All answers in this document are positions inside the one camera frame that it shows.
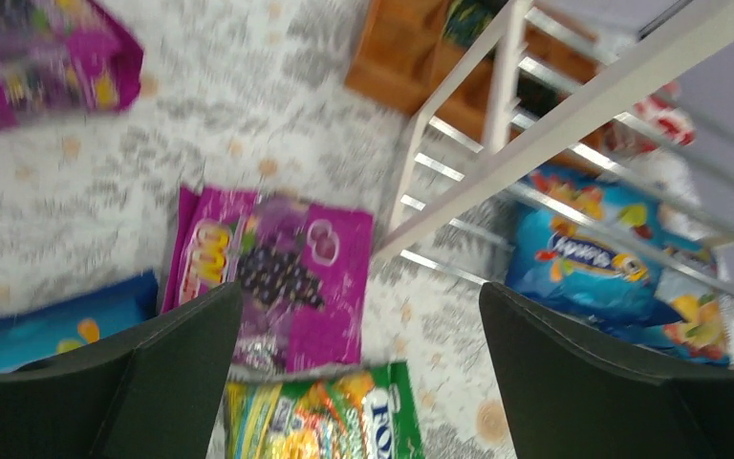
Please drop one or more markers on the red white candy bag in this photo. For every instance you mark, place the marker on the red white candy bag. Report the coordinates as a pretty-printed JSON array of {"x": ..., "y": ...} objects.
[{"x": 631, "y": 132}]

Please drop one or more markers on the purple grape candy bag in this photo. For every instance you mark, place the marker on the purple grape candy bag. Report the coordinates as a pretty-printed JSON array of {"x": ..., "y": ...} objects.
[
  {"x": 302, "y": 268},
  {"x": 64, "y": 56}
]

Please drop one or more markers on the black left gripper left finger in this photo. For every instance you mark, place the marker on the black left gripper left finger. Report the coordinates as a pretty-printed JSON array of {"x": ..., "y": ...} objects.
[{"x": 151, "y": 391}]

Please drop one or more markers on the orange wooden compartment tray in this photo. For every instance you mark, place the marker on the orange wooden compartment tray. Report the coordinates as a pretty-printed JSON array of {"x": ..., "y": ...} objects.
[{"x": 402, "y": 58}]

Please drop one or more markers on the blue Slendy candy bag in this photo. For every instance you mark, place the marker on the blue Slendy candy bag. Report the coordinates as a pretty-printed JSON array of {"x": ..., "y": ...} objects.
[
  {"x": 79, "y": 321},
  {"x": 700, "y": 335},
  {"x": 561, "y": 265}
]

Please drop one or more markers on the green patterned cloth in tray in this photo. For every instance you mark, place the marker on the green patterned cloth in tray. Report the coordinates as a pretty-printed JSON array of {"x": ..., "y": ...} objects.
[{"x": 467, "y": 19}]

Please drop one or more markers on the white metal shelf rack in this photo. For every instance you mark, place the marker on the white metal shelf rack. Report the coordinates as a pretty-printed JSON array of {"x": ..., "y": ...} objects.
[{"x": 693, "y": 34}]

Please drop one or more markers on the green Fox's candy bag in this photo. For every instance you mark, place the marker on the green Fox's candy bag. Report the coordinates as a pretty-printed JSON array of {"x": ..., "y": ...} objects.
[{"x": 365, "y": 413}]

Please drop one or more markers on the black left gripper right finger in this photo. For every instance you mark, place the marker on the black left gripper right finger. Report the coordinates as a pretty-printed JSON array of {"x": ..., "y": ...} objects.
[{"x": 570, "y": 391}]

